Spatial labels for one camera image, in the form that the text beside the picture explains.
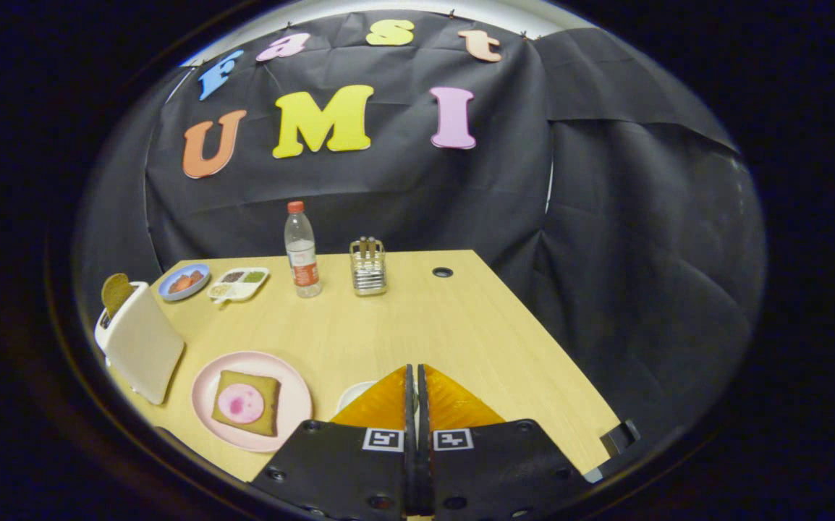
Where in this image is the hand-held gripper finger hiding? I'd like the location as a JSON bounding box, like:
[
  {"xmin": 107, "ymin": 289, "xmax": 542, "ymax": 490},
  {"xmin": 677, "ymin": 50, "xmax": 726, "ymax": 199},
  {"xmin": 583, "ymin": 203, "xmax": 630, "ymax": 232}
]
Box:
[
  {"xmin": 251, "ymin": 364, "xmax": 417, "ymax": 521},
  {"xmin": 417, "ymin": 364, "xmax": 595, "ymax": 521}
]

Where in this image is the plain brown toast slice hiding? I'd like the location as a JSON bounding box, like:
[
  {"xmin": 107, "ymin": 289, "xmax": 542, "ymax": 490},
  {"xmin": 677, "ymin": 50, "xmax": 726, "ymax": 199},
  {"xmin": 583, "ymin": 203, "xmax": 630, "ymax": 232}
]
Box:
[{"xmin": 101, "ymin": 273, "xmax": 136, "ymax": 319}]

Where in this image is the small white plate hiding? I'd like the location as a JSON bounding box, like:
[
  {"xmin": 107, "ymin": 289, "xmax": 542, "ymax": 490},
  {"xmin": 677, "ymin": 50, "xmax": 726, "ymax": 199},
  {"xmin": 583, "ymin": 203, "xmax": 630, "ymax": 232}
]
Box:
[{"xmin": 336, "ymin": 381, "xmax": 378, "ymax": 415}]

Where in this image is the toast slice under ham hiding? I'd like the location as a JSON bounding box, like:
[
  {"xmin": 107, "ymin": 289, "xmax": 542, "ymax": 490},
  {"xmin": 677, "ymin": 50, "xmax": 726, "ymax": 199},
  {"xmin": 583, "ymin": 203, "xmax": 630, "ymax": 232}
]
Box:
[{"xmin": 211, "ymin": 370, "xmax": 282, "ymax": 437}]

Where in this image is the pink ham slice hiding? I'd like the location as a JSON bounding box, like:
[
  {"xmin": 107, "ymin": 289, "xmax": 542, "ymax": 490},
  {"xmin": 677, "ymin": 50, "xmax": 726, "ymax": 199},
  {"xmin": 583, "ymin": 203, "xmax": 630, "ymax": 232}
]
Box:
[{"xmin": 217, "ymin": 383, "xmax": 265, "ymax": 425}]

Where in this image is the black block at table edge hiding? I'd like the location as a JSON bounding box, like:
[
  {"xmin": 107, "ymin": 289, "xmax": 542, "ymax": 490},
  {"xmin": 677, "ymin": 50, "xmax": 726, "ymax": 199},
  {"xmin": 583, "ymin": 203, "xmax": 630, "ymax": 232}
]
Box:
[{"xmin": 601, "ymin": 419, "xmax": 641, "ymax": 458}]

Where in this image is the clear bottle with red cap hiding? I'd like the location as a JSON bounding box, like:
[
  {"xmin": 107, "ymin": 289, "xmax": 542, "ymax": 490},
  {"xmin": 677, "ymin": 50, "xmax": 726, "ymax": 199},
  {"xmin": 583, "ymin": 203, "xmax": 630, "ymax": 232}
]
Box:
[{"xmin": 284, "ymin": 200, "xmax": 322, "ymax": 299}]

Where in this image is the pink plate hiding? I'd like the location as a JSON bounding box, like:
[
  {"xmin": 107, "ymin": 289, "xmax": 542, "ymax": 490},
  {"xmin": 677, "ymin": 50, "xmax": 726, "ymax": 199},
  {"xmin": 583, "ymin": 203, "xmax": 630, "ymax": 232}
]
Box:
[{"xmin": 191, "ymin": 351, "xmax": 313, "ymax": 454}]

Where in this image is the white divided tray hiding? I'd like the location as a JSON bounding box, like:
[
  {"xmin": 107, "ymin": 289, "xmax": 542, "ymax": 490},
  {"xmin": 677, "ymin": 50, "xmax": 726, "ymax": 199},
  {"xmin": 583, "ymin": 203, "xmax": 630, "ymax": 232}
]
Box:
[{"xmin": 207, "ymin": 267, "xmax": 271, "ymax": 303}]

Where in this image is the blue plate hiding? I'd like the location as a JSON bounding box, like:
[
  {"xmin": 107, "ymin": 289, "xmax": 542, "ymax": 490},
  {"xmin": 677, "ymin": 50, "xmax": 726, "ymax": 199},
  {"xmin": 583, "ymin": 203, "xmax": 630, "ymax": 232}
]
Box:
[{"xmin": 158, "ymin": 263, "xmax": 211, "ymax": 302}]

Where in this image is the white toaster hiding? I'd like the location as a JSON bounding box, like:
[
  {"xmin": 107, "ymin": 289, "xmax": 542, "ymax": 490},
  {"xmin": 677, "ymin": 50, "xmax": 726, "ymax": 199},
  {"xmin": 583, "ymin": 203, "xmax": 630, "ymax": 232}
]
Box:
[{"xmin": 94, "ymin": 281, "xmax": 185, "ymax": 405}]

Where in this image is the black backdrop cloth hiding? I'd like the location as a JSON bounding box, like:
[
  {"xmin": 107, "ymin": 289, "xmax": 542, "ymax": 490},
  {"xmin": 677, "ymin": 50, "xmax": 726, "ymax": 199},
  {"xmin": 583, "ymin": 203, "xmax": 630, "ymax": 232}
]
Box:
[{"xmin": 74, "ymin": 9, "xmax": 767, "ymax": 442}]

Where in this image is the metal wire holder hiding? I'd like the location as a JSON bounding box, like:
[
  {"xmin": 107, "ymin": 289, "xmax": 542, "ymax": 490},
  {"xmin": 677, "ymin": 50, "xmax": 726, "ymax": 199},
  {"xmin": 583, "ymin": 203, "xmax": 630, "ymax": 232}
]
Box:
[{"xmin": 349, "ymin": 237, "xmax": 389, "ymax": 297}]

